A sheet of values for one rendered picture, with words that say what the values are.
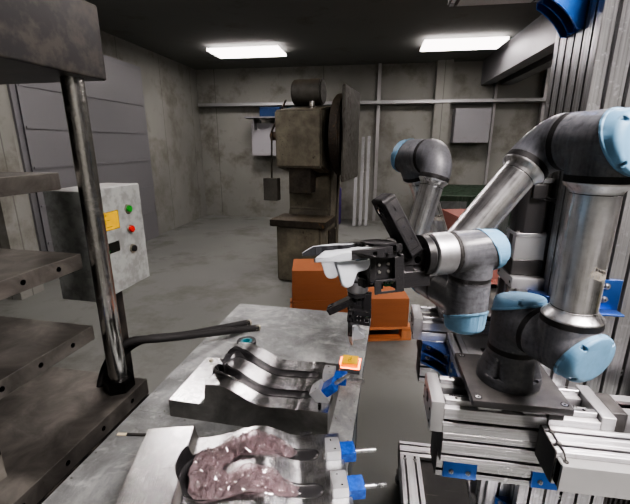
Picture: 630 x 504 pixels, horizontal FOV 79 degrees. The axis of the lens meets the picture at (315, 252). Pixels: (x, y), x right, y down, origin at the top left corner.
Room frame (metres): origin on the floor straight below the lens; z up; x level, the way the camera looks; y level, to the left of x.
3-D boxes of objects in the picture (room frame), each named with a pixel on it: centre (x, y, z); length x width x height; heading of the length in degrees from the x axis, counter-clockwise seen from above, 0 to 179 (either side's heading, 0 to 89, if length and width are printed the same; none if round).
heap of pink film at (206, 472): (0.74, 0.17, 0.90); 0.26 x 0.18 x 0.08; 96
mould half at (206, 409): (1.10, 0.18, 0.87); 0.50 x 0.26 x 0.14; 78
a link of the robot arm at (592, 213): (0.75, -0.54, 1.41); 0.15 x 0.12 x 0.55; 17
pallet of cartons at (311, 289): (3.32, -0.29, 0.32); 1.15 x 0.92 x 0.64; 83
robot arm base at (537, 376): (0.88, -0.50, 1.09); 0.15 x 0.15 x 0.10
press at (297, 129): (4.72, 0.05, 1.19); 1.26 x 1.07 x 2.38; 170
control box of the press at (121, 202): (1.46, 0.83, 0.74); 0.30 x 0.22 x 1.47; 168
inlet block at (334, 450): (0.82, -0.09, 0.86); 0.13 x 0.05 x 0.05; 96
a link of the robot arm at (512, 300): (0.87, -0.50, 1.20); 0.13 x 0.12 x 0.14; 17
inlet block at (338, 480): (0.72, -0.10, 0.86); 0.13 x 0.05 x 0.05; 96
